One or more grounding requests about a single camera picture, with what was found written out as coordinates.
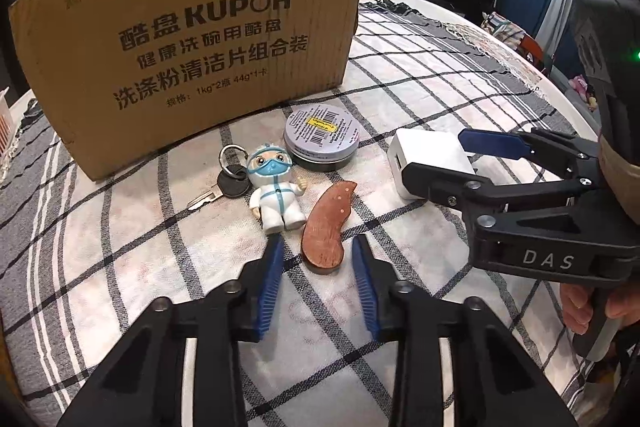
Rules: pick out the black-headed key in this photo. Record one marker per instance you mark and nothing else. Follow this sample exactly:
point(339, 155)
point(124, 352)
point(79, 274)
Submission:
point(231, 187)

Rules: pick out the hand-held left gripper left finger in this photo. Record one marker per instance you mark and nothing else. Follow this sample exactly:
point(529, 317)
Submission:
point(270, 279)

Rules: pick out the brown wooden folding knife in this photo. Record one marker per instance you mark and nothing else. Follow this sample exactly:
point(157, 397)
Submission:
point(325, 227)

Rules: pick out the patterned sofa cushions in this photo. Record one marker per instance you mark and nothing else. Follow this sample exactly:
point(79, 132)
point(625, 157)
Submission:
point(510, 29)

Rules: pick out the grey white plaid tablecloth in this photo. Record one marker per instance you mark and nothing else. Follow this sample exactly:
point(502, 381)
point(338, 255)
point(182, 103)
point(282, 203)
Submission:
point(325, 357)

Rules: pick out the patterned fringed cloth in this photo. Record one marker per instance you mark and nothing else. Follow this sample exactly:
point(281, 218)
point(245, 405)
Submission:
point(500, 57)

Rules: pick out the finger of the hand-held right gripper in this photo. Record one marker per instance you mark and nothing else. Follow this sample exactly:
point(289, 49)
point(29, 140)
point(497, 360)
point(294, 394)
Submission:
point(492, 142)
point(450, 184)

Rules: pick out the brown cardboard box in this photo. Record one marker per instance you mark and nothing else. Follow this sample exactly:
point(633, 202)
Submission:
point(200, 32)

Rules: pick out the white charger block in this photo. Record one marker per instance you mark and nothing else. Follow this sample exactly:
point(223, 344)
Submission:
point(430, 147)

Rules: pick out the person's right hand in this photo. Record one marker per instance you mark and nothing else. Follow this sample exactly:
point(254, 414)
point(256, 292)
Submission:
point(575, 307)

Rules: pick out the round metal tin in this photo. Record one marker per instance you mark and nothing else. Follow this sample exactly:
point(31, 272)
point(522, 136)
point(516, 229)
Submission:
point(320, 134)

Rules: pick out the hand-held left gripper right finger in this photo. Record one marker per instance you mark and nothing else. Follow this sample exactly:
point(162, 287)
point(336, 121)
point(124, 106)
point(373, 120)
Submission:
point(367, 282)

